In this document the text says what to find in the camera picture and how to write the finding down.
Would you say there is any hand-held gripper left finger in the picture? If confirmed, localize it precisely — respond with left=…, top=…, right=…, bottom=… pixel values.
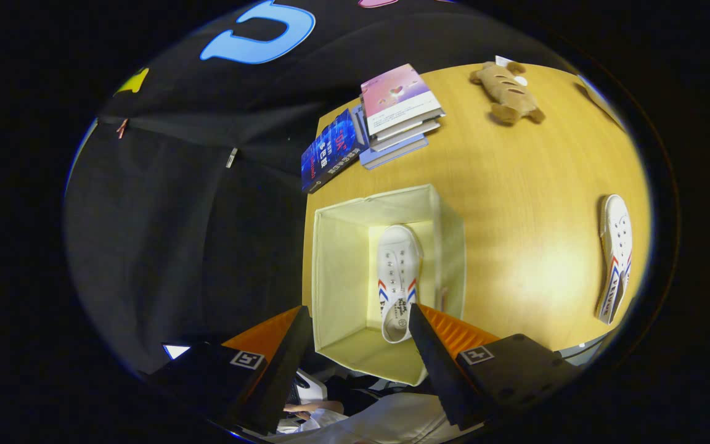
left=145, top=305, right=314, bottom=435

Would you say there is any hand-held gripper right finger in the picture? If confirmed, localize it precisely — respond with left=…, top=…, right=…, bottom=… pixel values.
left=408, top=303, right=581, bottom=430

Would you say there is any white canvas shoe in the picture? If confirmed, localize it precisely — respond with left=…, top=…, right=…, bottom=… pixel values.
left=595, top=194, right=634, bottom=326
left=377, top=224, right=423, bottom=344

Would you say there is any cream fabric storage box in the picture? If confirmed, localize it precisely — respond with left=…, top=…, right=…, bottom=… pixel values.
left=311, top=183, right=468, bottom=387

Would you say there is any light blue book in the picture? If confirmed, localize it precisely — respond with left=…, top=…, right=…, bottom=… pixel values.
left=353, top=105, right=430, bottom=171

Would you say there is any blue printed book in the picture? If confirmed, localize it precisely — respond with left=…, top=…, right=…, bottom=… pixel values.
left=301, top=109, right=369, bottom=195

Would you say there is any grey book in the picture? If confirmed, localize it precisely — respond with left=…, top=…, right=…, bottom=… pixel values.
left=369, top=117, right=442, bottom=153

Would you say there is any pink cover book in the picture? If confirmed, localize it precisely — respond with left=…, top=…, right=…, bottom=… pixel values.
left=360, top=63, right=446, bottom=138

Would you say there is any brown bread plush toy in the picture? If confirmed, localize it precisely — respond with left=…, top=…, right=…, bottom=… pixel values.
left=470, top=60, right=546, bottom=126

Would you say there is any thin flat sheet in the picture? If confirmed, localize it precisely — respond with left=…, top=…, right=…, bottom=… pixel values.
left=577, top=74, right=628, bottom=131

